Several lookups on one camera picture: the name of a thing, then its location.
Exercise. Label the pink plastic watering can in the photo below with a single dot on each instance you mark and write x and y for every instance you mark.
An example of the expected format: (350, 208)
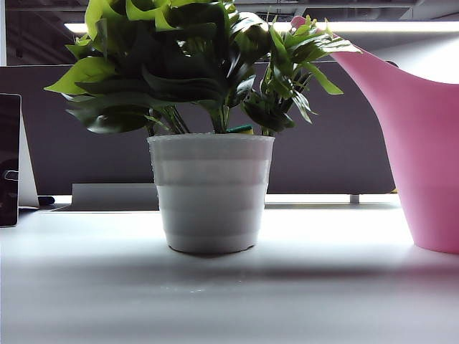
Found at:
(412, 143)

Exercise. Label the green leafy artificial plant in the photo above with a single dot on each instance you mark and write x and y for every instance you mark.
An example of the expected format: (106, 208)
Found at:
(186, 71)

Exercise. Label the white ribbed plastic pot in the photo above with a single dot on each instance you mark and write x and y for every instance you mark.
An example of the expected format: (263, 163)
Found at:
(211, 193)

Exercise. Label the green and yellow sponge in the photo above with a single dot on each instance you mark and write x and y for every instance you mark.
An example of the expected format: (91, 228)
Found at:
(242, 129)

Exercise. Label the dark purple desk partition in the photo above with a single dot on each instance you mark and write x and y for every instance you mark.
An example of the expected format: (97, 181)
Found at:
(322, 161)

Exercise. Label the white tablet stand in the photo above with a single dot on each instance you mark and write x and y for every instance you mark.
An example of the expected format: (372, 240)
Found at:
(28, 172)

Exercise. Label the long ceiling light strip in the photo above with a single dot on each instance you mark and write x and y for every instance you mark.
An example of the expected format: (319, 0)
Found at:
(387, 27)

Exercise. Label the silver framed tablet screen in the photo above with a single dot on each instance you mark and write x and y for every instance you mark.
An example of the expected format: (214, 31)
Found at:
(9, 161)

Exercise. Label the white partition base rail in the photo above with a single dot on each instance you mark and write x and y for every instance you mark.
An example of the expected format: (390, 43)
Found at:
(308, 199)

